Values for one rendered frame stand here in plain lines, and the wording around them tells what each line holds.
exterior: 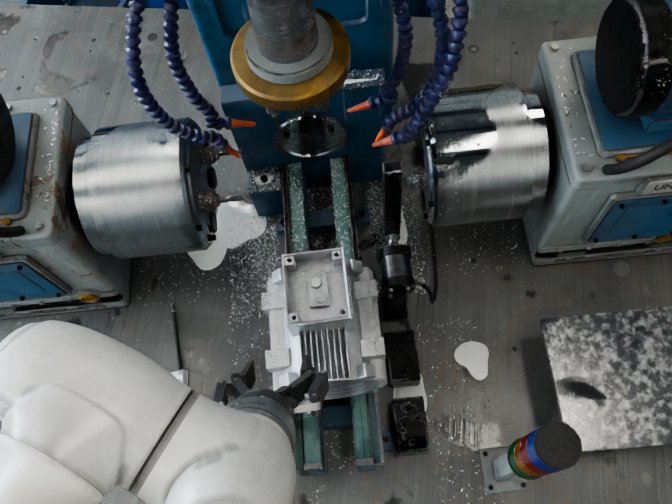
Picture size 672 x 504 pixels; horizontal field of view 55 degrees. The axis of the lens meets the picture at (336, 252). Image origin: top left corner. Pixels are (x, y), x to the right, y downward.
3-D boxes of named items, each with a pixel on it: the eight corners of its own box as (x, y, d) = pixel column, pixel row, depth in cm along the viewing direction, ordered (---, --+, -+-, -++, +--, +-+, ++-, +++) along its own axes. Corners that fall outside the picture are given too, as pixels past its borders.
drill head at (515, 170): (373, 144, 136) (371, 68, 113) (567, 123, 135) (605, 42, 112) (386, 252, 127) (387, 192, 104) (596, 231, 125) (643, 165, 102)
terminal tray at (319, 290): (285, 270, 110) (279, 254, 103) (347, 263, 109) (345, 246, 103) (291, 338, 105) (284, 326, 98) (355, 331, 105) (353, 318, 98)
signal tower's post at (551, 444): (478, 449, 122) (521, 415, 84) (520, 445, 122) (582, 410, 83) (485, 494, 119) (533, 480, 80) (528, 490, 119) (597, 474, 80)
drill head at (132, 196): (68, 177, 139) (5, 108, 116) (235, 159, 137) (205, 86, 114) (57, 285, 129) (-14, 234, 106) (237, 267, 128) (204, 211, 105)
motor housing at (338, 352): (275, 302, 124) (257, 265, 106) (373, 290, 123) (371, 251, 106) (282, 406, 116) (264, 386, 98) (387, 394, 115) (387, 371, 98)
